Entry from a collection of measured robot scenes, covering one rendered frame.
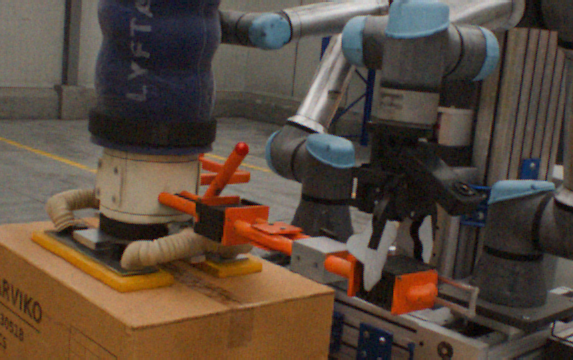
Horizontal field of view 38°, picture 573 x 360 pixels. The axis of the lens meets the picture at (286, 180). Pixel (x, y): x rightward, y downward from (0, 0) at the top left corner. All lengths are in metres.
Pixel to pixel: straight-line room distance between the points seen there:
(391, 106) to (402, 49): 0.07
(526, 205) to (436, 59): 0.63
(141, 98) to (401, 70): 0.53
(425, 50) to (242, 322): 0.55
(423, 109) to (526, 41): 0.84
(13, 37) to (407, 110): 10.46
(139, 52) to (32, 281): 0.44
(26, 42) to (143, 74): 10.06
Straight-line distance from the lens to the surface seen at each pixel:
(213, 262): 1.48
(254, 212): 1.30
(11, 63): 11.37
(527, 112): 1.89
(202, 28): 1.42
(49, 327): 1.46
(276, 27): 1.76
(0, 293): 1.64
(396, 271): 1.04
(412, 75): 1.02
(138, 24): 1.40
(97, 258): 1.44
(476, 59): 1.11
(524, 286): 1.64
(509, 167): 1.86
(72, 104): 11.59
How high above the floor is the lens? 1.51
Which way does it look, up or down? 10 degrees down
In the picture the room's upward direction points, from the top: 6 degrees clockwise
